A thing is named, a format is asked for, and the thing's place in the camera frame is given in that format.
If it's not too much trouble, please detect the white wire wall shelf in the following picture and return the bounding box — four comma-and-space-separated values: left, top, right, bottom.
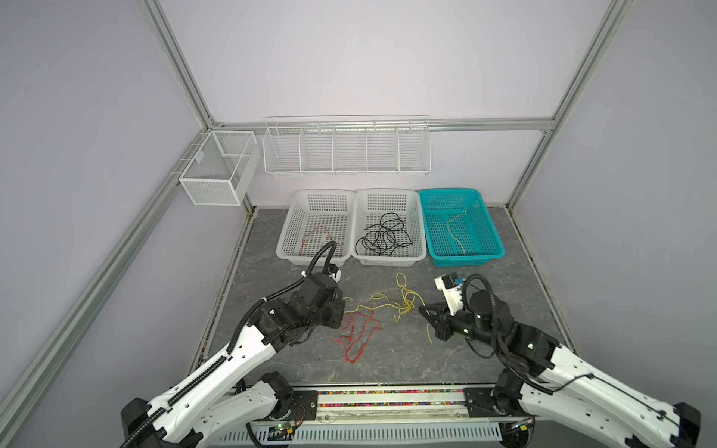
263, 115, 432, 177

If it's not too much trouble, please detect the aluminium frame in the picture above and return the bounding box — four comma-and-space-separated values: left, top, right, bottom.
0, 0, 640, 432

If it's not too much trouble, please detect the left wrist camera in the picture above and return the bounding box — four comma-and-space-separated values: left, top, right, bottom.
322, 263, 342, 282

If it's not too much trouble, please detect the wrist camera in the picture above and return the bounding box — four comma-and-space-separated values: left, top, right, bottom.
322, 263, 342, 282
434, 273, 464, 315

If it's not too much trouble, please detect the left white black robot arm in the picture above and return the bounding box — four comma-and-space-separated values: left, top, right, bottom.
121, 241, 345, 447

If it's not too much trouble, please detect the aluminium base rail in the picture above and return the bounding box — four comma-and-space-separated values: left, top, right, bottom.
150, 383, 623, 432

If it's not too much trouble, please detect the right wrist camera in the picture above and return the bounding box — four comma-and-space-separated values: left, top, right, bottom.
434, 273, 464, 315

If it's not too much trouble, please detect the white mesh wall box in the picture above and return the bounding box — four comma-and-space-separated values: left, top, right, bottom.
179, 131, 261, 206

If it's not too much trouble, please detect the long black cable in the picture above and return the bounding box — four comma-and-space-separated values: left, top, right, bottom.
354, 211, 415, 259

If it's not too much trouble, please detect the teal plastic basket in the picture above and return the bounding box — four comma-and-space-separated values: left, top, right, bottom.
419, 189, 505, 267

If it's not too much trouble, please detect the white plastic basket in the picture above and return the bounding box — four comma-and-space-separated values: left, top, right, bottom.
349, 189, 428, 267
276, 190, 356, 267

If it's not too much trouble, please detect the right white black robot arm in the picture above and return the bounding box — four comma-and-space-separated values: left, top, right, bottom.
418, 274, 701, 447

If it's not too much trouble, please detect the white vented cable duct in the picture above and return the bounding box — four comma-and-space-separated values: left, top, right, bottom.
173, 422, 503, 448

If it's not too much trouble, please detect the left white plastic basket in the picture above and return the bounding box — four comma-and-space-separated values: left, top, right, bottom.
276, 190, 356, 267

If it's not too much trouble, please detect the middle white plastic basket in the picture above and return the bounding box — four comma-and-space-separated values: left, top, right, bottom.
349, 189, 428, 267

